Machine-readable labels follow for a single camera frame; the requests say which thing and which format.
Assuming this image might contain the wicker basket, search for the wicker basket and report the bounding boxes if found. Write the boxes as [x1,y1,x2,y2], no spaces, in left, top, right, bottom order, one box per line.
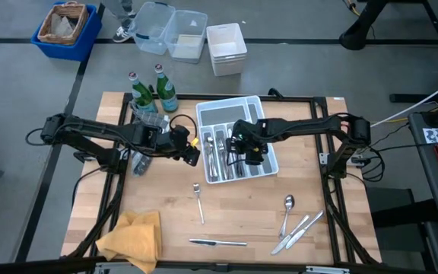
[36,0,90,46]

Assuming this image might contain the black right cable yellow tag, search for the black right cable yellow tag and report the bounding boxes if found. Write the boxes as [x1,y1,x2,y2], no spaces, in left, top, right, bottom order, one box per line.
[225,129,260,168]

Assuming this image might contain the grey checked dish towel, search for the grey checked dish towel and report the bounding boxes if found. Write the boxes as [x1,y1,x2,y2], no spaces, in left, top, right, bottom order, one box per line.
[128,101,171,132]

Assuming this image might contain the yellow cloth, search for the yellow cloth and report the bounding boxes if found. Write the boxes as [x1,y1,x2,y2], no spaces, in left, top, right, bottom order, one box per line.
[95,210,163,274]

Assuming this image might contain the white plastic cutlery tray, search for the white plastic cutlery tray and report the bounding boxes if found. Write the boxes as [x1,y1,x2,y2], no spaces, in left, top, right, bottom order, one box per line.
[195,94,281,185]

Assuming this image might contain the grey power adapter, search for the grey power adapter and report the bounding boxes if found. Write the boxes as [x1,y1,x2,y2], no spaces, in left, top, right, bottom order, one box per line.
[346,154,368,168]

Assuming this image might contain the silver spoon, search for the silver spoon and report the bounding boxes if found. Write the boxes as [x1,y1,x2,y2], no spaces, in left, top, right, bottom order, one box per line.
[278,194,296,240]
[203,135,220,182]
[205,135,219,181]
[202,136,217,182]

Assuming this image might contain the clear plastic bin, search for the clear plastic bin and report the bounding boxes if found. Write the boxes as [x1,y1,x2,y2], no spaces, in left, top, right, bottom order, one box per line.
[164,9,209,65]

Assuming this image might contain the black left cable yellow tag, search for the black left cable yellow tag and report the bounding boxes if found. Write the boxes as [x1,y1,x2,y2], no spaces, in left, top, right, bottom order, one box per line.
[168,113,200,148]

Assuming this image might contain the white stacked storage bins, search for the white stacked storage bins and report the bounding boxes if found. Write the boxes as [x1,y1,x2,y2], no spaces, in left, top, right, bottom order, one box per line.
[206,22,249,77]

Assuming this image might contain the person's shoe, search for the person's shoe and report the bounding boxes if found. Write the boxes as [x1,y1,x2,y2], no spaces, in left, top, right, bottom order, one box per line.
[111,17,138,44]

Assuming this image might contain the small silver fork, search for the small silver fork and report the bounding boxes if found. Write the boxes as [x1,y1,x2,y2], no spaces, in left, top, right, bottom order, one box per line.
[192,183,206,225]

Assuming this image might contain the blue plastic bin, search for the blue plastic bin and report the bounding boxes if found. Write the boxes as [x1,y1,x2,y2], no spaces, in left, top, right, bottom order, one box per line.
[30,2,103,62]

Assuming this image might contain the person's leg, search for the person's leg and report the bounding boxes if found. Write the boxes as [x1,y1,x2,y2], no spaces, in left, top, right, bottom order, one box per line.
[100,0,136,20]

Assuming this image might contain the white cable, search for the white cable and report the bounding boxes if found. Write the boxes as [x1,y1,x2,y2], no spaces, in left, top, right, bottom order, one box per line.
[369,72,438,129]

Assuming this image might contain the black metal rig frame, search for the black metal rig frame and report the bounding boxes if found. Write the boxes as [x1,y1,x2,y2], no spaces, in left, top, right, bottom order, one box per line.
[388,0,438,104]

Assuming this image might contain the black pedestal stand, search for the black pedestal stand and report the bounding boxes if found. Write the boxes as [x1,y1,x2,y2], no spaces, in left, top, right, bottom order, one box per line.
[338,0,391,52]

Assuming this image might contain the clear bin with teal handles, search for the clear bin with teal handles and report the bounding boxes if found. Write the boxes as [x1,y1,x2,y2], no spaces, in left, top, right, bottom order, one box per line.
[127,1,176,56]

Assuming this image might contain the black cable yellow tag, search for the black cable yellow tag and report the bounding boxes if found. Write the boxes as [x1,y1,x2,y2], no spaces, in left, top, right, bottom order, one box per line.
[225,129,260,168]
[168,113,200,148]

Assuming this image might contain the dark grey equipment cart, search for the dark grey equipment cart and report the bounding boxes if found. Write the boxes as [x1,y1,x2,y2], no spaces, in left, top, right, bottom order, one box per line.
[408,102,438,231]

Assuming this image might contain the crumpled clear plastic wrap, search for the crumpled clear plastic wrap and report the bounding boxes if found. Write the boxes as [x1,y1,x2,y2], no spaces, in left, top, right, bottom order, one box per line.
[49,13,78,38]

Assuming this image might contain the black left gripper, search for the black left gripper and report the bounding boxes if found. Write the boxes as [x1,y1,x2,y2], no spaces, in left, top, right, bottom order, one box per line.
[154,124,201,167]

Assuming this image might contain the green glass bottle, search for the green glass bottle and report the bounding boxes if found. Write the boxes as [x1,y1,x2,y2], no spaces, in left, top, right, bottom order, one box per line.
[154,62,179,113]
[128,71,158,113]

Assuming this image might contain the black cable bundle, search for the black cable bundle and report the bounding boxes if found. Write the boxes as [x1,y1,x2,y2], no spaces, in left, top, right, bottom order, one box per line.
[354,123,438,183]

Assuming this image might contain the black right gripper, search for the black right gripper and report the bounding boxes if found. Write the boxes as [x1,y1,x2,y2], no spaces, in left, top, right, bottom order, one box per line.
[230,118,269,166]

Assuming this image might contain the black metal table frame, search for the black metal table frame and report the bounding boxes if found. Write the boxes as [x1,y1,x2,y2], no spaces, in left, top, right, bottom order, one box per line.
[61,92,382,274]

